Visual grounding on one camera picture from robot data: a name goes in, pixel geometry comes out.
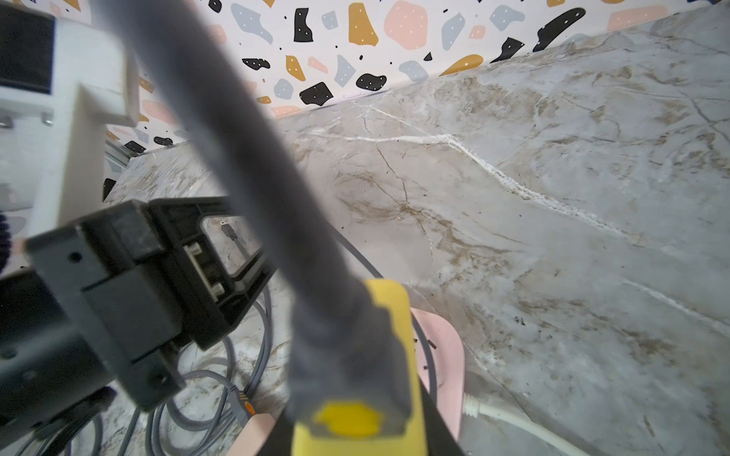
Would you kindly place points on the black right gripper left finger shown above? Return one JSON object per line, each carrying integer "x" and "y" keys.
{"x": 280, "y": 437}

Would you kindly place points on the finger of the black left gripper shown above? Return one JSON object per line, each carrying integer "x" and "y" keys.
{"x": 213, "y": 300}

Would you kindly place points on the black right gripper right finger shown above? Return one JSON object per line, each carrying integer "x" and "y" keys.
{"x": 440, "y": 441}

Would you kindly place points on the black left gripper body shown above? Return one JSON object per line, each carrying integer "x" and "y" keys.
{"x": 92, "y": 308}

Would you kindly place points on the yellow USB charger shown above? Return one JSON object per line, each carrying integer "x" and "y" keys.
{"x": 353, "y": 377}

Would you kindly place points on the pink USB charger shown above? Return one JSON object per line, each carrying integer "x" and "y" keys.
{"x": 253, "y": 435}

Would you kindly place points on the pink power strip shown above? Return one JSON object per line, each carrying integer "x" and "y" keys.
{"x": 450, "y": 369}

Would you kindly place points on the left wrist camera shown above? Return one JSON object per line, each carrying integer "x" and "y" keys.
{"x": 63, "y": 84}

